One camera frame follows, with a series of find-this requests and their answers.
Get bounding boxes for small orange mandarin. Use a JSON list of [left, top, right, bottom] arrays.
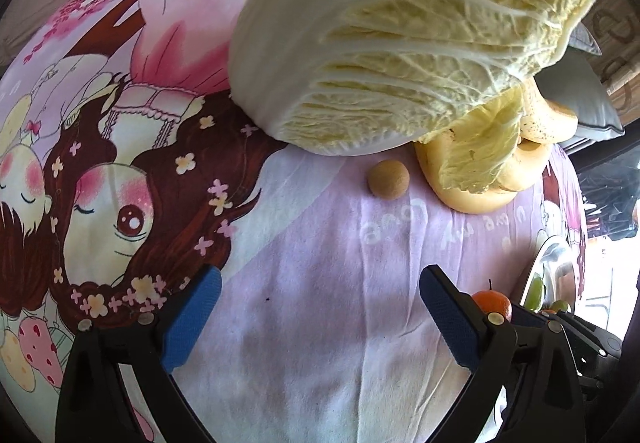
[[472, 290, 512, 322]]

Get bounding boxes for large stainless steel bowl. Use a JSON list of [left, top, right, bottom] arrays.
[[514, 236, 578, 310]]

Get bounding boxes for brown longan near cabbage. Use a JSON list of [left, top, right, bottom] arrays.
[[367, 159, 410, 200]]

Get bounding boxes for grey cushion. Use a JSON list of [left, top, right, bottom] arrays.
[[535, 24, 625, 155]]

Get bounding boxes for bottom yellow banana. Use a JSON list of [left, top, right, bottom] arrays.
[[413, 130, 518, 214]]

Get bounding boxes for top yellow banana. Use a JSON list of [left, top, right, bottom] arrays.
[[520, 78, 578, 144]]

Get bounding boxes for napa cabbage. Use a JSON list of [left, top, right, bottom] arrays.
[[229, 0, 595, 192]]

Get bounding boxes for pink cartoon print cloth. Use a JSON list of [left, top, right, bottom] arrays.
[[1, 0, 584, 442]]

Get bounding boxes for green jujube fruit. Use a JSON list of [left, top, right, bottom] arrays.
[[523, 275, 546, 312], [549, 300, 572, 313]]

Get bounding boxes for yellow banana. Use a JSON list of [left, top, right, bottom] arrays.
[[520, 78, 578, 144], [413, 130, 518, 214], [496, 140, 551, 192]]

